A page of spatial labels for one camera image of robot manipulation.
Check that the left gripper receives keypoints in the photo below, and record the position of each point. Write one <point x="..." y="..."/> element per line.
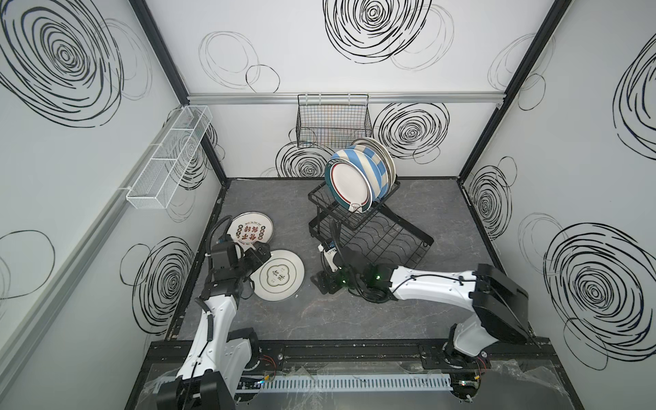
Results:
<point x="263" y="254"/>

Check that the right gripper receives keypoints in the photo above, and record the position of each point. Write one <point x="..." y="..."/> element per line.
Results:
<point x="328" y="271"/>

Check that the black wire dish rack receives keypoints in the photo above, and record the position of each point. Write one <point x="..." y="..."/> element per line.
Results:
<point x="380" y="234"/>

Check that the white plate black outline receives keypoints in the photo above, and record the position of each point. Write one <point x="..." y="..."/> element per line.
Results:
<point x="280" y="277"/>

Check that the red green rimmed plate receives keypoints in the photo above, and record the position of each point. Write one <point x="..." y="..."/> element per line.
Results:
<point x="348" y="185"/>

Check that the blue striped plate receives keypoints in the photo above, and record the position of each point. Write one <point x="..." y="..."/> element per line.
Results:
<point x="382" y="167"/>
<point x="366" y="165"/>

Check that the cream floral plate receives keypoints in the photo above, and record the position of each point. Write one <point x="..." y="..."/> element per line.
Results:
<point x="374" y="144"/>

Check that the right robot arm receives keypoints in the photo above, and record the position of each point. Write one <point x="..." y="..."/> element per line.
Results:
<point x="498" y="306"/>

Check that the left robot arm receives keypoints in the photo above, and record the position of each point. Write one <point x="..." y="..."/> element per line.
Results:
<point x="209" y="377"/>

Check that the white plate red characters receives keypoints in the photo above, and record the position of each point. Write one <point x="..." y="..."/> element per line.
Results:
<point x="251" y="227"/>

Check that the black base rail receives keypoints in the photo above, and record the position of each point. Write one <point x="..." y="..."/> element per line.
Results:
<point x="281" y="354"/>

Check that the white slotted cable duct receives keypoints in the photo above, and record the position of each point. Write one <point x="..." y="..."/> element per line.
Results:
<point x="348" y="383"/>

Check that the white mesh wall shelf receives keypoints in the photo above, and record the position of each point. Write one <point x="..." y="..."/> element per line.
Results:
<point x="163" y="174"/>

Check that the black wire wall basket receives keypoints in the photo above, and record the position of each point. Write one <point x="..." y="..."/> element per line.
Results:
<point x="332" y="121"/>

